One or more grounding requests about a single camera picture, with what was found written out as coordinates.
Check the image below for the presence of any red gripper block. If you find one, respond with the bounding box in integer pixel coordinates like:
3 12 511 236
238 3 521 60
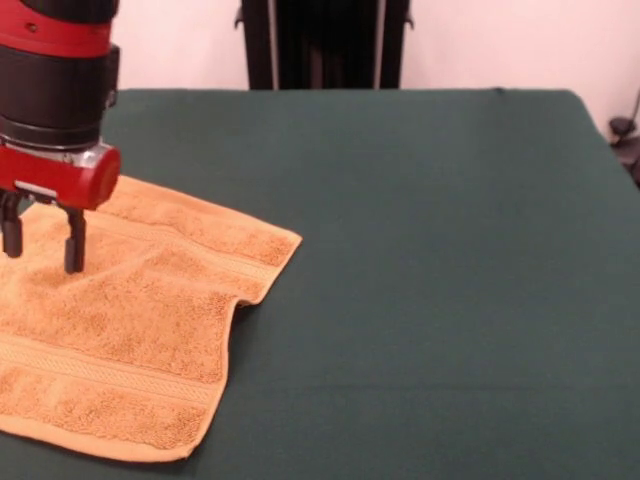
0 141 123 275

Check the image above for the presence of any tan terry towel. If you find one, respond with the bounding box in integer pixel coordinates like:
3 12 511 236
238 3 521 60
0 175 304 462

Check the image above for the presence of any dark green table cloth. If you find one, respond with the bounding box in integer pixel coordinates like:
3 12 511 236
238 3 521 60
0 88 640 480

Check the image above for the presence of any black stand foot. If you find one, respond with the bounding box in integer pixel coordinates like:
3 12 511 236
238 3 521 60
609 117 640 189

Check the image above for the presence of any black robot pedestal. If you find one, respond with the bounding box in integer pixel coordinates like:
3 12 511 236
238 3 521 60
234 0 416 91

